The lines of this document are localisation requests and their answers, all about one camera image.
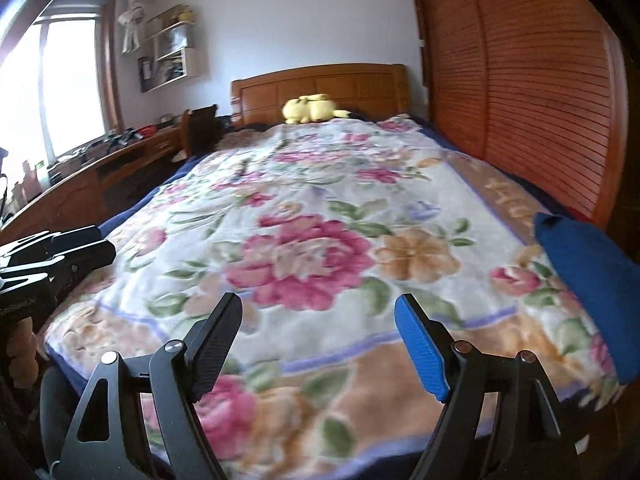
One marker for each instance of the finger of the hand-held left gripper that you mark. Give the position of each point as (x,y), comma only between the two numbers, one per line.
(85,260)
(75,238)

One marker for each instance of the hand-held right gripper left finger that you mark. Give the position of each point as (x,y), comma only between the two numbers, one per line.
(215,345)

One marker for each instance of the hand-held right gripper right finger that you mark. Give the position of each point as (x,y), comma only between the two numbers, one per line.
(422,345)

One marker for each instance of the blue suit jacket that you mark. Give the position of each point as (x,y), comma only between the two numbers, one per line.
(585,270)

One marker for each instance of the person's left hand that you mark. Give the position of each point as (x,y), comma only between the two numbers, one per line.
(22,357)

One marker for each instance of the wooden desk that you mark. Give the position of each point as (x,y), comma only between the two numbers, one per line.
(65,190)

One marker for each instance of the dark blue bed sheet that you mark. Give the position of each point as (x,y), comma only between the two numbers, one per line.
(150,192)

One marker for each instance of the black stand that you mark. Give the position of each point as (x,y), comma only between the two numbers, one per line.
(3,185)

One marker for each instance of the red basket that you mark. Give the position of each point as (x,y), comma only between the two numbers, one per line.
(148,132)

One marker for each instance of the floral blanket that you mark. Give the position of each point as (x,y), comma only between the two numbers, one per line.
(320,240)

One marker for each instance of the window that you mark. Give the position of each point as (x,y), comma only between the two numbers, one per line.
(65,90)

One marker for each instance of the wooden chair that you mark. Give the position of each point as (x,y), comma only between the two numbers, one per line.
(202,130)

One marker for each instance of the tied cream curtain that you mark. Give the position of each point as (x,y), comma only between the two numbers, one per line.
(135,15)

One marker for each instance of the yellow plush toy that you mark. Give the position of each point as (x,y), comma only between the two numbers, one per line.
(312,110)

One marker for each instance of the wooden slatted wardrobe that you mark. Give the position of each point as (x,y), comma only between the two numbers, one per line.
(520,85)

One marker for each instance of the wooden bed headboard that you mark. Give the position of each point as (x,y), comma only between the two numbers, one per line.
(320,85)

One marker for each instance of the white wall shelf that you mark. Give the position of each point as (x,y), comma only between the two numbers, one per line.
(177,67)

